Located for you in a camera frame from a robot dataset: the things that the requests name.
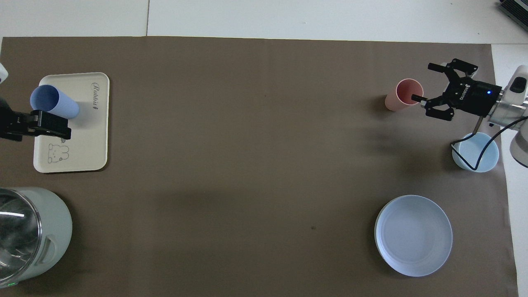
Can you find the light blue bowl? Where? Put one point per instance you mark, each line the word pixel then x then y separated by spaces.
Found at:
pixel 470 152

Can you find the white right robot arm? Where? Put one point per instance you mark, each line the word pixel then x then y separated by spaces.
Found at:
pixel 515 107

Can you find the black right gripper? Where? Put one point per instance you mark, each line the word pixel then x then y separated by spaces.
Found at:
pixel 474 97

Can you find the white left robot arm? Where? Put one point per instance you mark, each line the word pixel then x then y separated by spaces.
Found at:
pixel 3 74

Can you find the pale green cooking pot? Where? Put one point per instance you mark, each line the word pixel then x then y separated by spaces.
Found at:
pixel 57 231

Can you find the pink plastic cup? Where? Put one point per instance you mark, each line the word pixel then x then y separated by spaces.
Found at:
pixel 406 93

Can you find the brown table mat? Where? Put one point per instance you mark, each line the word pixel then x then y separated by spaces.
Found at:
pixel 247 144

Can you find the white rabbit print tray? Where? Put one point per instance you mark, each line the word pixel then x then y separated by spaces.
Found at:
pixel 82 140

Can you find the grey device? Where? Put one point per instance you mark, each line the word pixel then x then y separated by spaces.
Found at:
pixel 515 9

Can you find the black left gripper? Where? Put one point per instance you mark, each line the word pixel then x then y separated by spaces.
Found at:
pixel 6 123

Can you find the blue plastic cup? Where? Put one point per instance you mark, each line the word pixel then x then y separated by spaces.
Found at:
pixel 51 101

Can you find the blue round plate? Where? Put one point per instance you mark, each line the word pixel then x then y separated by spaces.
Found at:
pixel 414 235
pixel 375 237

